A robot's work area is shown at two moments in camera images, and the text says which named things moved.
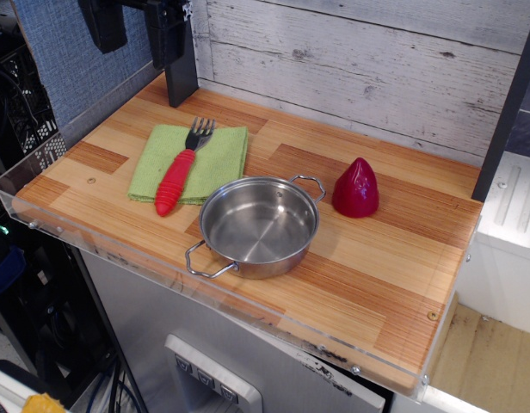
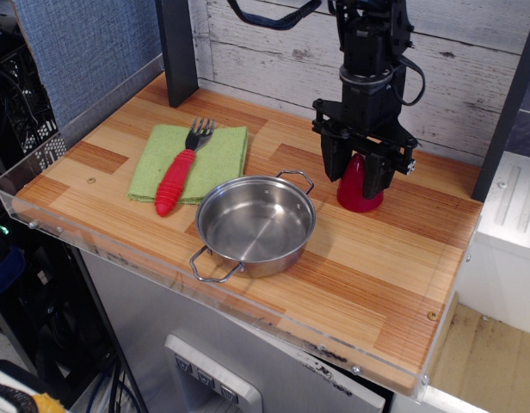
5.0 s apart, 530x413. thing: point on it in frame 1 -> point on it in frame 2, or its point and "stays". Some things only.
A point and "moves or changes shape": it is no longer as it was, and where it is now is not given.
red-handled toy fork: (174, 178) stays
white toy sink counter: (502, 280) stays
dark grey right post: (508, 104) stays
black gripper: (167, 22) -> (370, 117)
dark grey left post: (181, 76) stays
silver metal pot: (264, 224) moves or changes shape
